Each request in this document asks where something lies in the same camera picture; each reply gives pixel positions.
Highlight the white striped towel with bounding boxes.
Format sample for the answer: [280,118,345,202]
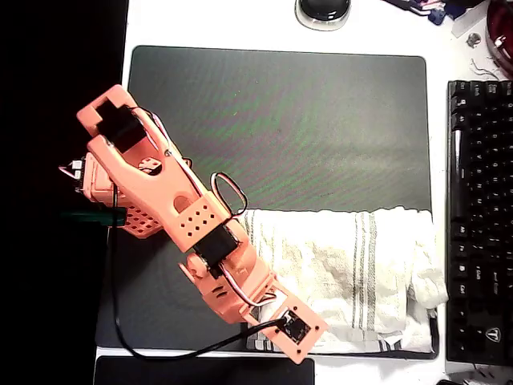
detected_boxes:
[236,206,450,355]

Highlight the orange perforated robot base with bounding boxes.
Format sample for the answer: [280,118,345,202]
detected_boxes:
[58,154,162,241]

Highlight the white gripper servo lead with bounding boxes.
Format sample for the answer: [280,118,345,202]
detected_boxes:
[222,266,278,308]

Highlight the black rectangular pad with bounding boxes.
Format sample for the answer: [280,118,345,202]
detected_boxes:
[92,355,316,385]

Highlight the green table clamp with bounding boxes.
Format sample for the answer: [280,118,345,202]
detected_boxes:
[59,208,127,228]

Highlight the black desk mat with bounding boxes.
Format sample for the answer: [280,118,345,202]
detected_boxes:
[95,45,439,361]

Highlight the black keyboard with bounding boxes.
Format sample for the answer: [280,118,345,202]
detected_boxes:
[446,79,513,367]

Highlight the black computer mouse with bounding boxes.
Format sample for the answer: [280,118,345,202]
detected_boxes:
[294,0,352,31]

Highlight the blue plastic part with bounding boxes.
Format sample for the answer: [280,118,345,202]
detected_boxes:
[426,6,447,26]

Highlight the red round container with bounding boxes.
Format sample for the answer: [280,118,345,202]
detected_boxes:
[484,0,513,79]

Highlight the orange mounted camera module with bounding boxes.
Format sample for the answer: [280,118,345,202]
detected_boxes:
[246,292,329,366]

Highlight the thin wire scraps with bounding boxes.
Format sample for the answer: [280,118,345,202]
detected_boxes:
[469,58,502,81]

